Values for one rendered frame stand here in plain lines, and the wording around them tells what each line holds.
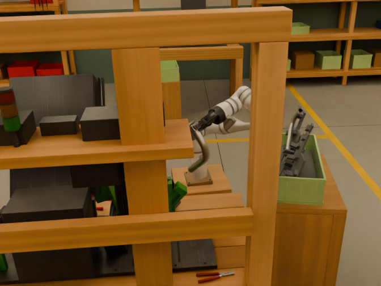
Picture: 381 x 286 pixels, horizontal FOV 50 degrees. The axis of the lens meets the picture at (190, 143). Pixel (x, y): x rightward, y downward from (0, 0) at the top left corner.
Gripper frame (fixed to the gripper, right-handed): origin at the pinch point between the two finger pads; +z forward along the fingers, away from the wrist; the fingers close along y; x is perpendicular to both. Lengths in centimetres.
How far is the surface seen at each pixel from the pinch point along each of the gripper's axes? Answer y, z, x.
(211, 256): -29, 15, 46
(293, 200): -54, -54, 53
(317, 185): -42, -64, 55
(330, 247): -64, -61, 88
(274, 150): 30.5, -1.8, 26.7
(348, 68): -324, -491, -16
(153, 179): 13.7, 32.5, 10.1
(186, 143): 26.6, 21.1, 7.9
